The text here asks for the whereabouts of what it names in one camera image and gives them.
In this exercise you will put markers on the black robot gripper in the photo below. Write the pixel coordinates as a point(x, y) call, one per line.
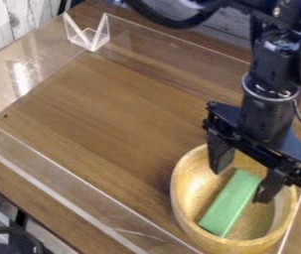
point(257, 129)

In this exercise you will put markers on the green rectangular block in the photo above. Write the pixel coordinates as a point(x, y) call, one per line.
point(229, 203)

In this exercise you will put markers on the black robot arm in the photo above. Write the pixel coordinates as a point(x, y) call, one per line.
point(274, 35)

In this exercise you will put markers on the brown wooden bowl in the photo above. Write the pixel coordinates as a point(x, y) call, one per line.
point(194, 187)

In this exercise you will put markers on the clear acrylic corner bracket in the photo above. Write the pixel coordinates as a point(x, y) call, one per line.
point(87, 38)

